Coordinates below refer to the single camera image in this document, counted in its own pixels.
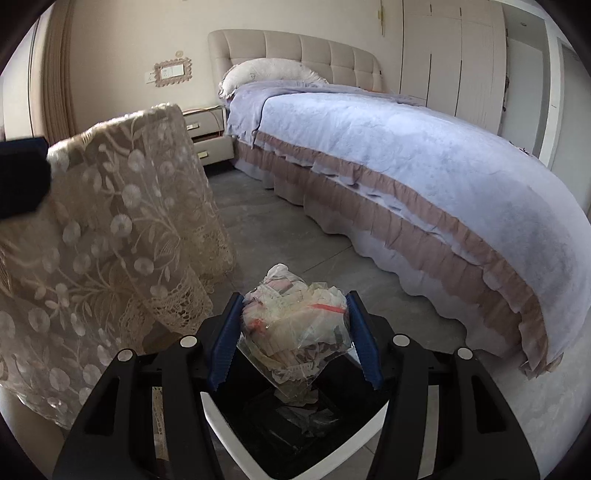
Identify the beige curtain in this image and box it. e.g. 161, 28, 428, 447
41, 0, 78, 139

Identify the clear plastic bag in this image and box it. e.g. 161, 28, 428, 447
236, 263, 358, 407

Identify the beige nightstand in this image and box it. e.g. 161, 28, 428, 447
181, 105, 234, 167

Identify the beige wardrobe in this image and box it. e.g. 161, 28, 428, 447
399, 0, 509, 134

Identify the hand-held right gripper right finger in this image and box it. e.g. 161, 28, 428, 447
346, 291, 541, 480

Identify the framed wall switch panel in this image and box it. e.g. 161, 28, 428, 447
154, 54, 192, 86

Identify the beige padded headboard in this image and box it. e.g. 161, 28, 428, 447
208, 30, 384, 93

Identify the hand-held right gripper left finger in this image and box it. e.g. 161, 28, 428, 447
53, 292, 244, 480

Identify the bed with lavender cover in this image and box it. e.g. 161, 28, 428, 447
225, 80, 591, 380

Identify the white frilled pillow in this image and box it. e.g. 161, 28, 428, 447
218, 58, 329, 99

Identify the white bin with black liner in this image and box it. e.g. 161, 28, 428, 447
199, 376, 392, 480

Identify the white door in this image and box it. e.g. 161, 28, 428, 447
503, 36, 546, 158

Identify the beige lace tablecloth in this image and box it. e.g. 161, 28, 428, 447
0, 102, 238, 430

